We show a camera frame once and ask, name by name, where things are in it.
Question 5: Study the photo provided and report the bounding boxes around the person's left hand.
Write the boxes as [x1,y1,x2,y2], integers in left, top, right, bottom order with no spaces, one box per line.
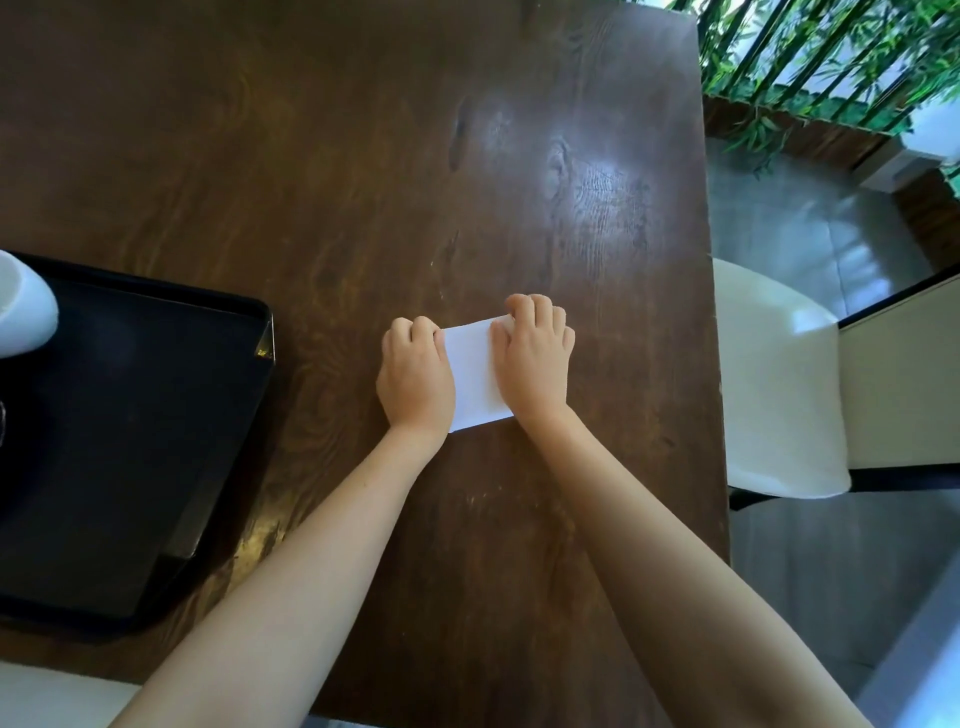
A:
[375,315,457,443]

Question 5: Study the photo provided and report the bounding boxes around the person's right hand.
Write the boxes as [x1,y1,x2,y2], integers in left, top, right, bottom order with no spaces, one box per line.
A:
[489,293,576,431]

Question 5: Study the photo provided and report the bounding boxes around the white paper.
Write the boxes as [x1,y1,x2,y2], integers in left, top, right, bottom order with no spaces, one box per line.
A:
[439,315,517,435]

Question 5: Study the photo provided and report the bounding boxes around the person's left forearm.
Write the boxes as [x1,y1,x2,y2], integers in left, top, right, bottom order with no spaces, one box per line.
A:
[108,423,448,728]

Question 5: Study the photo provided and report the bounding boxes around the person's right forearm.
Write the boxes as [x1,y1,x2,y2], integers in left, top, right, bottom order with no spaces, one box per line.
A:
[516,405,875,728]

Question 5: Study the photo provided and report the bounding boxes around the white chair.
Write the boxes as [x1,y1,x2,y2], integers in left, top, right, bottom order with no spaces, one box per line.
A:
[711,257,960,513]

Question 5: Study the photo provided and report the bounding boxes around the black tray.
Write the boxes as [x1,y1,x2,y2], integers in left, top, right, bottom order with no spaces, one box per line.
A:
[0,252,276,639]

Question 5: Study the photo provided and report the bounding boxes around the white cup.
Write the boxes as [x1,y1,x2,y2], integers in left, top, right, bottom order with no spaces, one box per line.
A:
[0,249,60,360]

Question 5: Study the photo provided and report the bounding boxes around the green bamboo plants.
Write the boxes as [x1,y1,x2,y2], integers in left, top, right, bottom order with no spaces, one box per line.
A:
[663,0,960,177]

